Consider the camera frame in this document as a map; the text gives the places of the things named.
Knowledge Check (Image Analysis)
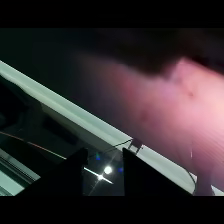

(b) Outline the black garment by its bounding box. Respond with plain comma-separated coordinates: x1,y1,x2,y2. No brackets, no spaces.
94,28,224,76

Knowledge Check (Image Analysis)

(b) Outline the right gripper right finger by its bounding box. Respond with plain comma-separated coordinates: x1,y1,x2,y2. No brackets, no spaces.
122,147,192,197

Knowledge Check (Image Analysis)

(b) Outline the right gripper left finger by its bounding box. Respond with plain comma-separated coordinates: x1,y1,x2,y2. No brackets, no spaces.
19,147,90,197

